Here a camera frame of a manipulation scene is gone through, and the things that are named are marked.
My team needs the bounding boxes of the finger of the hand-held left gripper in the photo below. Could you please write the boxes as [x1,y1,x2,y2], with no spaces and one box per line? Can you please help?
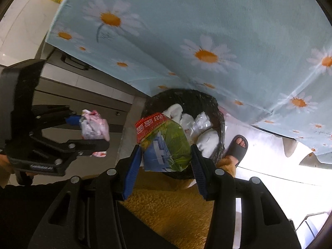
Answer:
[31,104,82,135]
[52,139,110,162]

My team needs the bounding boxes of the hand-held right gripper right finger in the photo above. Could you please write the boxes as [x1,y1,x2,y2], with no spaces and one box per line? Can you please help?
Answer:
[190,144,303,249]

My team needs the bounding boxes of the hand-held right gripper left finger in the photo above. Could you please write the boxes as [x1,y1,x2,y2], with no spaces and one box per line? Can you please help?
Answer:
[34,145,143,249]

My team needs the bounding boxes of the clear plastic bag red print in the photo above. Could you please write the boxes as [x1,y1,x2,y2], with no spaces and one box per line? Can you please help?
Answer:
[80,109,111,159]

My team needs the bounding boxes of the white knitted cloth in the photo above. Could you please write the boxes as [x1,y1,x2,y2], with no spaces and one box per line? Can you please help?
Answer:
[196,129,221,159]

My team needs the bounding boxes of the green blue plastic packet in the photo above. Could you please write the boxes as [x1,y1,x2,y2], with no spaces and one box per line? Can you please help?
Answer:
[135,111,193,173]

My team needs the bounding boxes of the white paper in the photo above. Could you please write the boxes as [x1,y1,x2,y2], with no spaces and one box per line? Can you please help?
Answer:
[163,103,184,121]

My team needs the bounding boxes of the black trash bin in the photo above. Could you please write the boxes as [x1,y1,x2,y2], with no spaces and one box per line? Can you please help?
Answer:
[141,88,227,180]

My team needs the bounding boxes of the person's left hand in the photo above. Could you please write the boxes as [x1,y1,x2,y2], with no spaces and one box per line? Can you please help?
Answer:
[0,155,16,189]

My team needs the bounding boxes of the grey slipper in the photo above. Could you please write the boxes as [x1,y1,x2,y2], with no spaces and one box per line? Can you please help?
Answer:
[222,134,249,167]

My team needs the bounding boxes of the person's yellow fuzzy pants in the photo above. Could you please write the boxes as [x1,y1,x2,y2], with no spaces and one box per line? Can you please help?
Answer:
[118,158,237,249]

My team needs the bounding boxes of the grey cabinet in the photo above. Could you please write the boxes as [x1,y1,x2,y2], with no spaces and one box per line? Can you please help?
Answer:
[31,43,146,161]

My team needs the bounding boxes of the person's foot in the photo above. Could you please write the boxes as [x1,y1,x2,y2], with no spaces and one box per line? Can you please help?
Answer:
[226,138,247,168]

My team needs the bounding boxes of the crumpled clear plastic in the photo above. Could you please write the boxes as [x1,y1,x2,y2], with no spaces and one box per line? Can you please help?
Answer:
[192,111,214,134]

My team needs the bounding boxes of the metal rack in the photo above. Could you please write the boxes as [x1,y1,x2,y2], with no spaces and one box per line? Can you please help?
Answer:
[296,211,332,248]

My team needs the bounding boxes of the daisy print tablecloth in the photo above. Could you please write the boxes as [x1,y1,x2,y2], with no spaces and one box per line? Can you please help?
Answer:
[45,0,332,165]

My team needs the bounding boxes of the black cabinet handle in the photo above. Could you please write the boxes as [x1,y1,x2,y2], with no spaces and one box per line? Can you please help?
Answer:
[60,54,97,71]

